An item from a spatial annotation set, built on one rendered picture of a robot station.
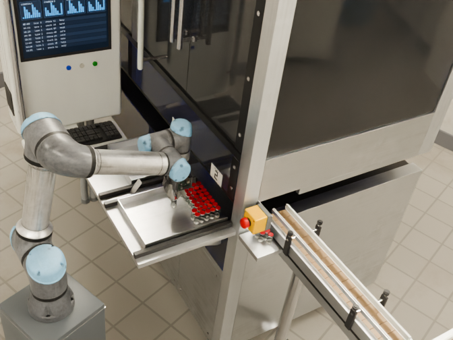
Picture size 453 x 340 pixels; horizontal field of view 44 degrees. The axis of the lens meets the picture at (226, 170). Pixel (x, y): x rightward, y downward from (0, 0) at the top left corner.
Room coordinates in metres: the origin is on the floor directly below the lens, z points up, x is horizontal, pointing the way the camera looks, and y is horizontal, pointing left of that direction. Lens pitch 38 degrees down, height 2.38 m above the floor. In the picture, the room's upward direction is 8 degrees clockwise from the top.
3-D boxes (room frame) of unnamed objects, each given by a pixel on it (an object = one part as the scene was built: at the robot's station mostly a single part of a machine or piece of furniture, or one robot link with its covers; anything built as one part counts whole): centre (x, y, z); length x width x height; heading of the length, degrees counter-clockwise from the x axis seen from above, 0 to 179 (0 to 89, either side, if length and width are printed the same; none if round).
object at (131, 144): (1.90, 0.31, 0.90); 0.34 x 0.26 x 0.04; 126
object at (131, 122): (2.38, 0.53, 0.73); 1.98 x 0.01 x 0.25; 36
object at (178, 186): (1.60, 0.17, 1.07); 0.09 x 0.08 x 0.12; 35
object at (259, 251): (1.50, -0.18, 0.87); 0.14 x 0.13 x 0.02; 126
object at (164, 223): (1.57, 0.18, 0.90); 0.34 x 0.26 x 0.04; 126
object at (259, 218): (1.49, -0.13, 1.00); 0.08 x 0.07 x 0.07; 126
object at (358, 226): (2.65, 0.12, 0.44); 2.06 x 1.00 x 0.88; 36
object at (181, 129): (1.60, 0.18, 1.23); 0.09 x 0.08 x 0.11; 129
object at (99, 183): (1.72, 0.26, 0.87); 0.70 x 0.48 x 0.02; 36
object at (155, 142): (1.53, 0.24, 1.23); 0.11 x 0.11 x 0.08; 39
